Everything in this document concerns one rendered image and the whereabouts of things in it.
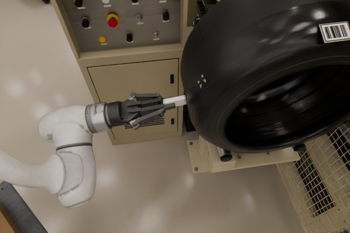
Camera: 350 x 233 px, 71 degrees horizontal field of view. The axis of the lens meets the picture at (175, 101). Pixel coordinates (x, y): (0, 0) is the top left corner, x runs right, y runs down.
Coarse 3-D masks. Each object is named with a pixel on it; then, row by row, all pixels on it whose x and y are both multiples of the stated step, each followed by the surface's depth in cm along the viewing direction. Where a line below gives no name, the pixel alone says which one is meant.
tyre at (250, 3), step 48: (240, 0) 60; (288, 0) 54; (336, 0) 53; (192, 48) 68; (240, 48) 54; (288, 48) 50; (336, 48) 51; (192, 96) 66; (240, 96) 58; (288, 96) 99; (336, 96) 85; (240, 144) 80; (288, 144) 84
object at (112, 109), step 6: (114, 102) 74; (120, 102) 77; (126, 102) 77; (108, 108) 73; (114, 108) 73; (120, 108) 75; (126, 108) 75; (132, 108) 75; (108, 114) 72; (114, 114) 72; (120, 114) 73; (126, 114) 74; (132, 114) 73; (138, 114) 74; (114, 120) 73; (120, 120) 73; (126, 120) 73; (132, 120) 74; (114, 126) 75
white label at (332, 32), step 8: (320, 24) 49; (328, 24) 49; (336, 24) 49; (344, 24) 49; (328, 32) 49; (336, 32) 49; (344, 32) 49; (328, 40) 48; (336, 40) 48; (344, 40) 48
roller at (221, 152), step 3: (219, 150) 90; (222, 150) 89; (225, 150) 89; (219, 153) 90; (222, 153) 89; (225, 153) 88; (228, 153) 88; (231, 153) 90; (219, 156) 90; (222, 156) 88; (225, 156) 88; (228, 156) 88; (231, 156) 88; (222, 159) 89; (225, 159) 89; (228, 159) 90
